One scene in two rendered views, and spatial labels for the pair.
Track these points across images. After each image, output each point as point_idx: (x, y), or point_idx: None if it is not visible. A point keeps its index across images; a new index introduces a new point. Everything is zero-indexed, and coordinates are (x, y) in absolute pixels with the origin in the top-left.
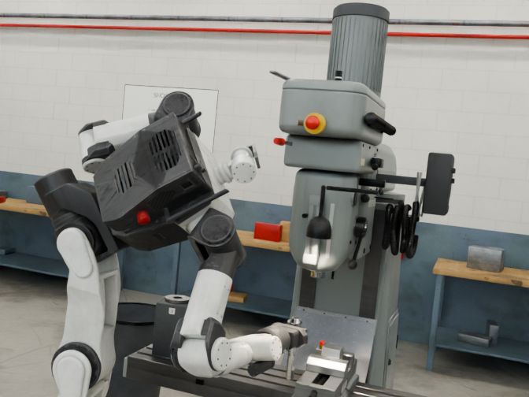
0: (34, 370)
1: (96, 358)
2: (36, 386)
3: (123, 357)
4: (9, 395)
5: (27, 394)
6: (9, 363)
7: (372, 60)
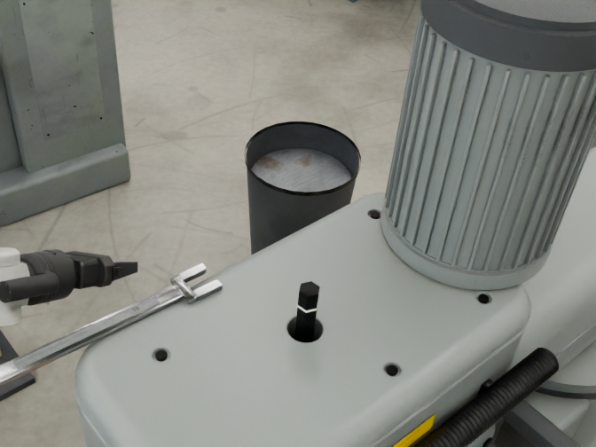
0: (217, 152)
1: None
2: (206, 185)
3: (272, 223)
4: (168, 196)
5: (188, 199)
6: (194, 129)
7: (503, 198)
